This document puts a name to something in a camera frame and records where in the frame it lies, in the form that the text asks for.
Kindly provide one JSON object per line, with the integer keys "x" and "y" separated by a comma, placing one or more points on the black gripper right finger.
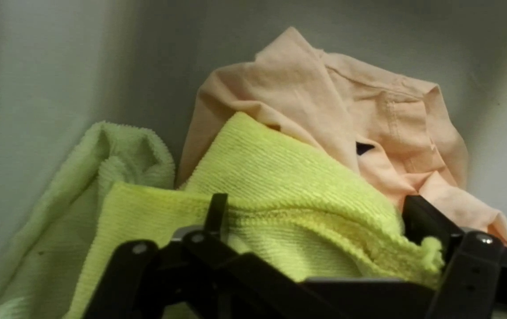
{"x": 485, "y": 277}

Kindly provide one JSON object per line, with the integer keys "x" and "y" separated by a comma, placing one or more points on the pale green towel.
{"x": 60, "y": 224}

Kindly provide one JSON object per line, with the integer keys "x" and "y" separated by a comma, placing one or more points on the white plastic storage bin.
{"x": 42, "y": 59}

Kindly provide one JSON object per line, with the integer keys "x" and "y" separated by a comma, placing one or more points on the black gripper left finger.
{"x": 166, "y": 284}

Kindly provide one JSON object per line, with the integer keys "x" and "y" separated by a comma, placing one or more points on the peach t-shirt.
{"x": 326, "y": 100}

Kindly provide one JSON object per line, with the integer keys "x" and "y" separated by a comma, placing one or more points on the bright yellow towel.
{"x": 290, "y": 196}

